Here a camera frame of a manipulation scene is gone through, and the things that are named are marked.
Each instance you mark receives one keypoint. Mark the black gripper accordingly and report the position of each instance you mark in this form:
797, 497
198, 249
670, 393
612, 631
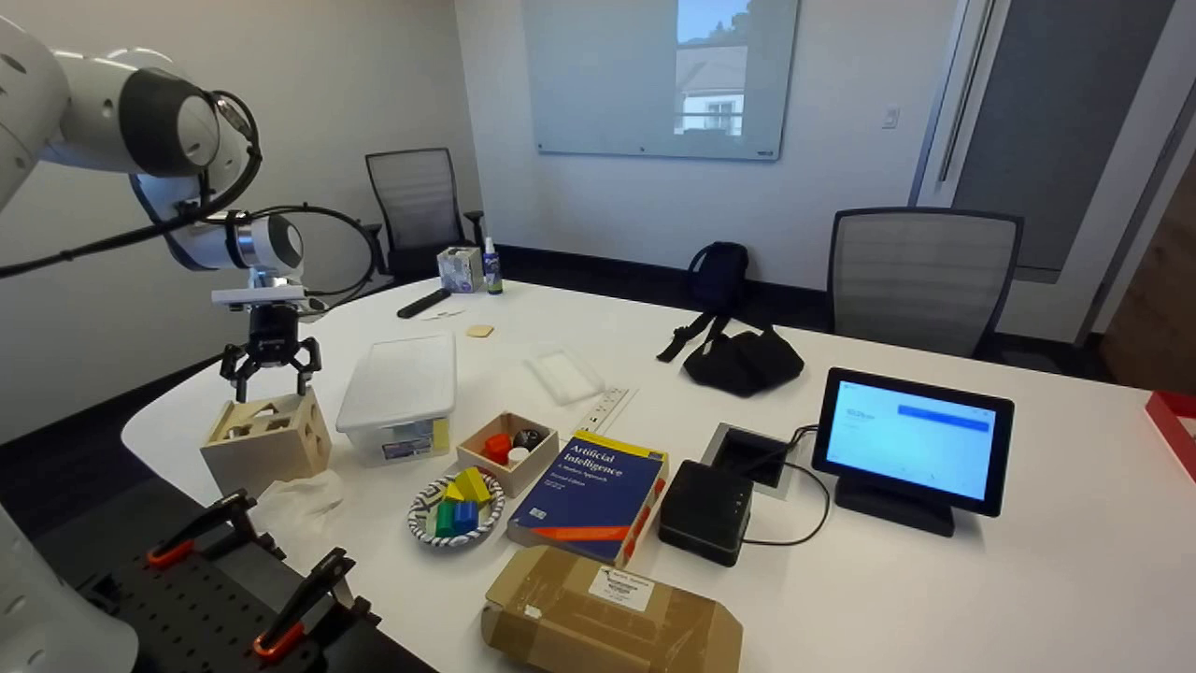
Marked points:
272, 330

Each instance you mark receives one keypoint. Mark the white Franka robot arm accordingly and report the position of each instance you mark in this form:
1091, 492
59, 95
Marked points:
87, 105

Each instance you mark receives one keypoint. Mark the wooden shape sorter box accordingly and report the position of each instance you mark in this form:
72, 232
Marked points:
267, 451

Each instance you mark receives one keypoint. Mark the green block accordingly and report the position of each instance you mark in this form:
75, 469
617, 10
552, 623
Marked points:
437, 515

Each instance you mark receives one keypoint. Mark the yellow block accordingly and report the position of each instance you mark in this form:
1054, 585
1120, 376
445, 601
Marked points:
472, 485

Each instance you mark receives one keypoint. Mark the red block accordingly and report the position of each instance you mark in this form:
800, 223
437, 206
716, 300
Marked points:
497, 447

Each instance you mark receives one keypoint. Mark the blue block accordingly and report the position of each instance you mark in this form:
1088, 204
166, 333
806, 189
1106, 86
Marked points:
465, 522

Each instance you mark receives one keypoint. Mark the white flat box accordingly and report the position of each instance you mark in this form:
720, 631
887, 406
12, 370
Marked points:
397, 388

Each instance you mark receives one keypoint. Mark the black remote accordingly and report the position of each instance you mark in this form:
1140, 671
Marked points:
424, 300

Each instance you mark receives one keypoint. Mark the black clamp orange tips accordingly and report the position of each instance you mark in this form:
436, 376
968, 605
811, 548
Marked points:
311, 605
208, 523

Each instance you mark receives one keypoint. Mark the yellow sticky note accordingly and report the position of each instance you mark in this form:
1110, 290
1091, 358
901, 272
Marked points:
480, 330

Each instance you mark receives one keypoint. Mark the clear plastic box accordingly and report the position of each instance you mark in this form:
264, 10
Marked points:
456, 266

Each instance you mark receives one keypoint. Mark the black mesh office chair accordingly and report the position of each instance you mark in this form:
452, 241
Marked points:
415, 199

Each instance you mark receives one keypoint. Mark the bowl of colourful blocks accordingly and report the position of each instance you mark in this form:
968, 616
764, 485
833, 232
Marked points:
432, 527

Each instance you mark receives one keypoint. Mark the blue spray bottle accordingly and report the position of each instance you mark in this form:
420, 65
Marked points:
490, 266

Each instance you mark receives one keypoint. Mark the small open wooden box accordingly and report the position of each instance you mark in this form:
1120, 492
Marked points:
534, 469

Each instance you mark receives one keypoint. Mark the blue book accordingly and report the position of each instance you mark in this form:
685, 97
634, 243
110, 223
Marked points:
586, 492

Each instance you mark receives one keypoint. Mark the clear plastic ruler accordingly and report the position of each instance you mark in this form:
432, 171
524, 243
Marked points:
608, 410

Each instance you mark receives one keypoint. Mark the orange pen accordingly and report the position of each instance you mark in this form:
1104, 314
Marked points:
644, 522

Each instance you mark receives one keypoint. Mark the brown cardboard box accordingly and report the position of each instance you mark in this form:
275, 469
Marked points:
586, 623

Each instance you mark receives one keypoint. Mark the glass whiteboard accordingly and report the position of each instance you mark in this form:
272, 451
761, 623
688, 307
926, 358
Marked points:
600, 75

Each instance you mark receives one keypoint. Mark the small black device box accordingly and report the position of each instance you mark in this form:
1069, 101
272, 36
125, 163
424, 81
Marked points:
704, 510

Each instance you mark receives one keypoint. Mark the black backpack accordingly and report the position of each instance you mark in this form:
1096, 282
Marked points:
720, 273

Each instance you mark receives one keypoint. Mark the black table socket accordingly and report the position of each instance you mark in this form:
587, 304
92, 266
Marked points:
747, 451

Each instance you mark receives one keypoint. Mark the black tablet on stand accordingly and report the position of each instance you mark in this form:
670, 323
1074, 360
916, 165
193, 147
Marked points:
916, 439

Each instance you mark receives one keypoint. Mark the red flat object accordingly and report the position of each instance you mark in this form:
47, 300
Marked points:
1175, 433

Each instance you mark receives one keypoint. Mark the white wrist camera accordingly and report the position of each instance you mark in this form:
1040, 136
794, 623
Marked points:
257, 295

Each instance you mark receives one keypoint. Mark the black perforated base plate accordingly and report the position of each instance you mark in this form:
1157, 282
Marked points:
189, 611

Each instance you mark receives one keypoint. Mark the glass door white frame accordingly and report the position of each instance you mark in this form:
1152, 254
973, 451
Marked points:
1059, 136

